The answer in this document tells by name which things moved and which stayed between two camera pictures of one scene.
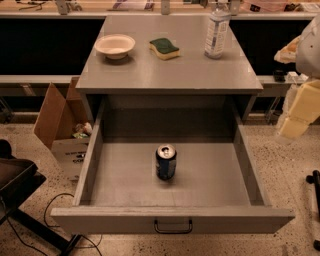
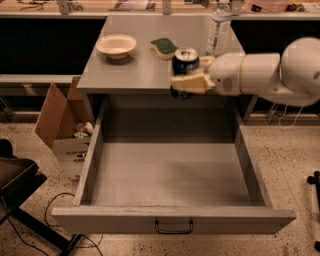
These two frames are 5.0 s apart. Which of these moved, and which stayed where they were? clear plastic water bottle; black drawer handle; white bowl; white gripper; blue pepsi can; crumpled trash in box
Moved: white gripper; blue pepsi can
Stayed: black drawer handle; crumpled trash in box; white bowl; clear plastic water bottle
